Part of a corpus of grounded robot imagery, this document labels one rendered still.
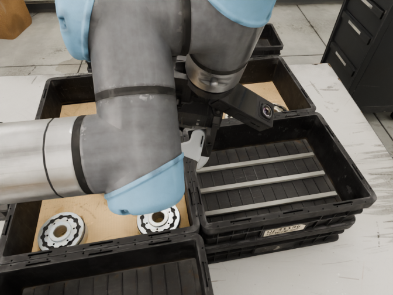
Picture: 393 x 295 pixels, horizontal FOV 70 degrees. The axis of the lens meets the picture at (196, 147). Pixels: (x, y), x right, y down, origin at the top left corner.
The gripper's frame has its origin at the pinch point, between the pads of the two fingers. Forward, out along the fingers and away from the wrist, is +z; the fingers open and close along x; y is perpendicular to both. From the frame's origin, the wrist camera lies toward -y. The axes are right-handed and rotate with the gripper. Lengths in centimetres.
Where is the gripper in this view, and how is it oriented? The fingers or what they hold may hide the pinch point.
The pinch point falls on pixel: (206, 133)
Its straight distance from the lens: 55.9
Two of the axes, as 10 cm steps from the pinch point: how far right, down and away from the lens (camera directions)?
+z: -1.2, 3.5, 9.3
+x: -1.2, 9.2, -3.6
